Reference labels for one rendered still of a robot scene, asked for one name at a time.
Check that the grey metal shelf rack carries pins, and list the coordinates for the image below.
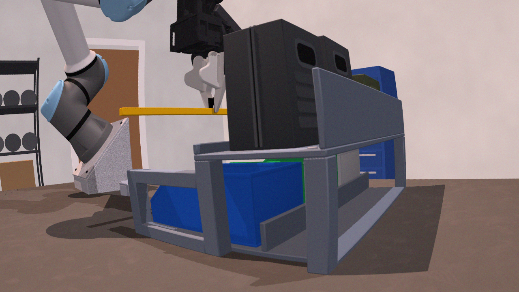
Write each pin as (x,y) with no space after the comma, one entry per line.
(333,220)

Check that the yellow bar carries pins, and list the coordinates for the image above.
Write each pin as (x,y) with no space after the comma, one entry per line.
(146,111)

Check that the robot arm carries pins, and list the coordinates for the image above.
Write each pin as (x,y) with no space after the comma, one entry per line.
(66,106)

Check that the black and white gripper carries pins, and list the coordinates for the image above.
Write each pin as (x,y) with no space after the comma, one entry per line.
(201,35)

